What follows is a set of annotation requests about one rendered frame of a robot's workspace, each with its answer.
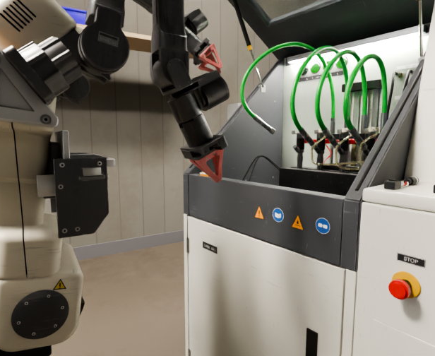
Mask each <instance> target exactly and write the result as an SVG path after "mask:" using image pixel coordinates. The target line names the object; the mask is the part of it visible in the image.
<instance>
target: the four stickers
mask: <svg viewBox="0 0 435 356"><path fill-rule="evenodd" d="M254 217H255V218H258V219H262V220H264V206H259V205H254ZM273 221H275V222H279V223H284V209H283V208H276V207H273ZM330 221H331V220H329V219H326V218H322V217H318V216H316V224H315V232H318V233H321V234H323V235H328V236H330ZM291 227H292V228H295V229H298V230H302V231H304V215H300V214H296V213H292V222H291Z"/></svg>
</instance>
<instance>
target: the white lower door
mask: <svg viewBox="0 0 435 356"><path fill-rule="evenodd" d="M186 252H187V253H188V256H189V349H188V356H342V332H343V319H344V305H345V280H346V270H347V269H346V268H343V267H342V266H337V265H335V264H332V263H328V262H326V261H323V260H320V259H317V258H314V257H312V256H308V255H306V254H302V253H299V252H297V251H293V250H291V249H287V248H284V247H281V246H279V245H276V244H273V243H270V242H267V241H264V240H262V239H258V238H255V237H252V236H249V235H246V234H243V233H240V232H237V231H234V230H231V229H229V228H226V227H223V226H220V225H216V224H214V223H211V222H208V221H205V220H201V219H199V218H195V217H193V216H188V237H187V238H186Z"/></svg>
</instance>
